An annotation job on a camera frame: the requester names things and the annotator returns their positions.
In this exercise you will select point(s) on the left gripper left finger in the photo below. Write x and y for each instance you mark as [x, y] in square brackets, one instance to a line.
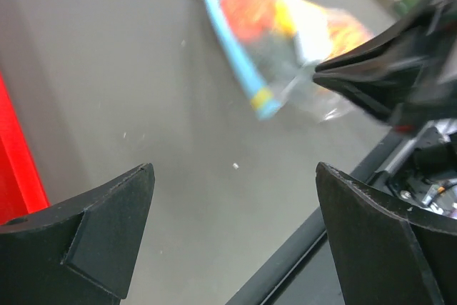
[80, 251]

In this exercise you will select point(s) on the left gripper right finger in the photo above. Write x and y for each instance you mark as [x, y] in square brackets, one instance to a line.
[386, 251]

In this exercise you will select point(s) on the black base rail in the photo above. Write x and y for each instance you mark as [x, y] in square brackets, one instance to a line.
[419, 171]

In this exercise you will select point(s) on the small orange pumpkin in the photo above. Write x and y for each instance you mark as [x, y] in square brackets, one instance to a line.
[249, 19]

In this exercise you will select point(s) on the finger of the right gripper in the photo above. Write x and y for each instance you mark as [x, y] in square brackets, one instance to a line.
[414, 36]
[383, 94]

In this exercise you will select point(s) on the red plastic bin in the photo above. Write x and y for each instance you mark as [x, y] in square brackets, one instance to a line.
[22, 192]

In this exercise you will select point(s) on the blue zip top bag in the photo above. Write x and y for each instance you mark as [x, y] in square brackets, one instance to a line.
[277, 68]

